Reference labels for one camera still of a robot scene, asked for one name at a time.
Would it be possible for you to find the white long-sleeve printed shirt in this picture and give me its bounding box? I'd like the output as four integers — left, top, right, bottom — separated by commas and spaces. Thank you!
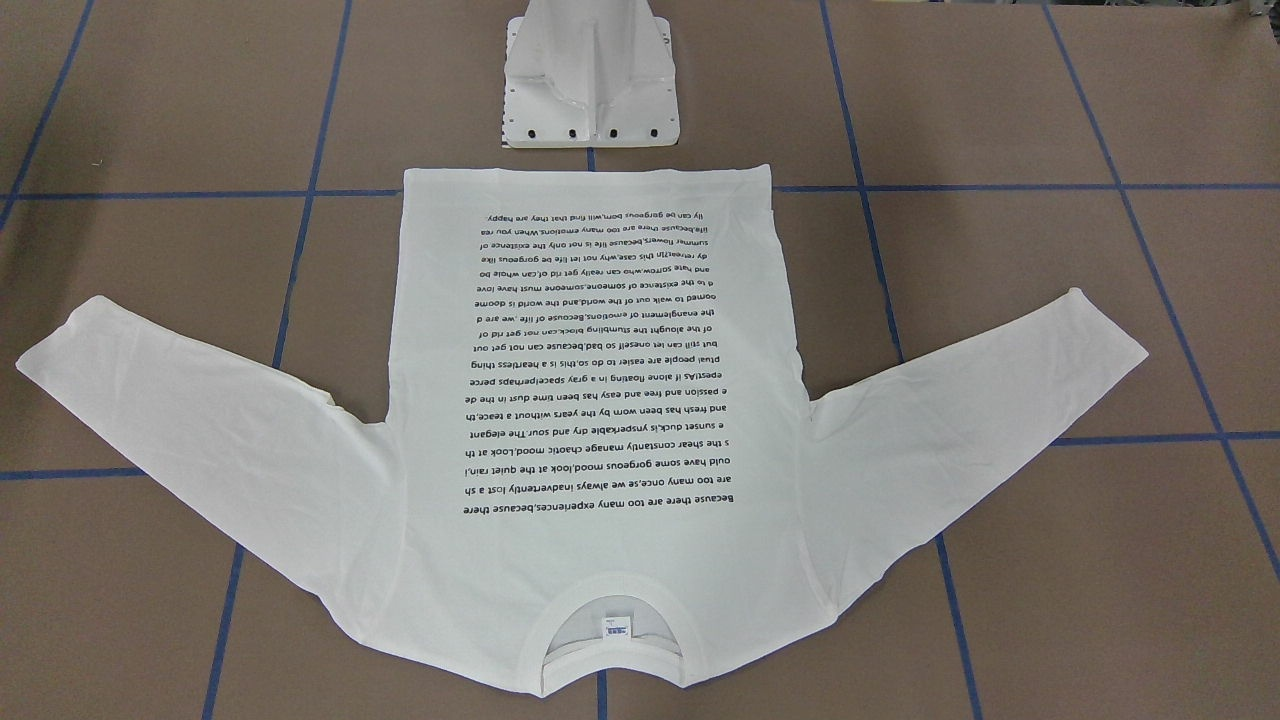
17, 167, 1146, 697

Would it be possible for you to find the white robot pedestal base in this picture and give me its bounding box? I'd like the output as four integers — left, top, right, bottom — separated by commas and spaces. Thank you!
502, 1, 680, 149

